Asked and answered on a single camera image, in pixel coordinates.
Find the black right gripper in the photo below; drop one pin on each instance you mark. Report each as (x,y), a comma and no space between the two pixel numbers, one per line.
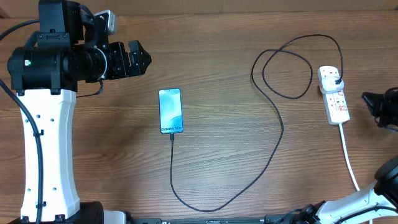
(378,106)

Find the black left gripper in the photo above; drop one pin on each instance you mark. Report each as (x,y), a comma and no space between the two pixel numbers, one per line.
(122,68)

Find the white power strip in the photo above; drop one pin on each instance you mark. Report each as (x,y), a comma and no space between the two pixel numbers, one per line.
(335,104)

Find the Samsung Galaxy smartphone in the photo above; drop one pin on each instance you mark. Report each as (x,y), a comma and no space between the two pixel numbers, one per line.
(170,111)

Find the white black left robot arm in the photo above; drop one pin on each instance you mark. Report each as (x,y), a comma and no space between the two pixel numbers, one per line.
(71,45)

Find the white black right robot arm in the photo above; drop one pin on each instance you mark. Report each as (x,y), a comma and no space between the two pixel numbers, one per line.
(378,200)

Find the white charger plug adapter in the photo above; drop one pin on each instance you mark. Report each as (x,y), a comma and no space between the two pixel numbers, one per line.
(328,85)

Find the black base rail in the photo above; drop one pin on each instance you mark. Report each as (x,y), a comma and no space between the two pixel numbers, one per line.
(211,220)

